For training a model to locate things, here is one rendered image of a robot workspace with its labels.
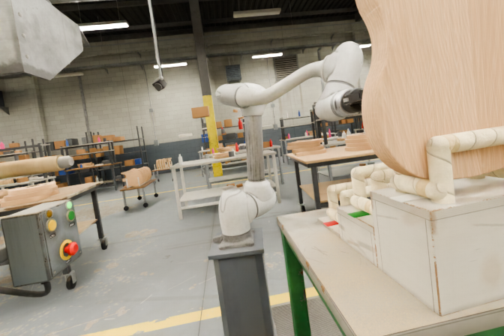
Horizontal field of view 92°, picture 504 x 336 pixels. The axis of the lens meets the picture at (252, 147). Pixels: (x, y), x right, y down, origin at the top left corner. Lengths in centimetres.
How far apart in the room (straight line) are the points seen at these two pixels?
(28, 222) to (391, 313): 89
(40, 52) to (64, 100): 1305
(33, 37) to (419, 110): 63
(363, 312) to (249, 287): 90
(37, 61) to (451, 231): 69
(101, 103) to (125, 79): 148
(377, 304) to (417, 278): 8
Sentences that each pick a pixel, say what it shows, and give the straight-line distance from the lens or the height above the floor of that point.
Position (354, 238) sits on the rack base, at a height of 96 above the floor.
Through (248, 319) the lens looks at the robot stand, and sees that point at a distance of 147.
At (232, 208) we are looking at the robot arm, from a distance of 126.
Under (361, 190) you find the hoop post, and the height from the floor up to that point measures 107.
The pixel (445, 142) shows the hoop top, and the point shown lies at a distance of 49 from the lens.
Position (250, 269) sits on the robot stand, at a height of 60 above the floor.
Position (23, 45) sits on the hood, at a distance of 50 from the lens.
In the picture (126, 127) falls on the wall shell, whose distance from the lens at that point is 1236.
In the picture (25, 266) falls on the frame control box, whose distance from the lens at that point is 98.
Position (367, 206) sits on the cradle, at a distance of 65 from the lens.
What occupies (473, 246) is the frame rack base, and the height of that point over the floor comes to 103.
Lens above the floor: 126
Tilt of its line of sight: 3 degrees down
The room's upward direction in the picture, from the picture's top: 8 degrees counter-clockwise
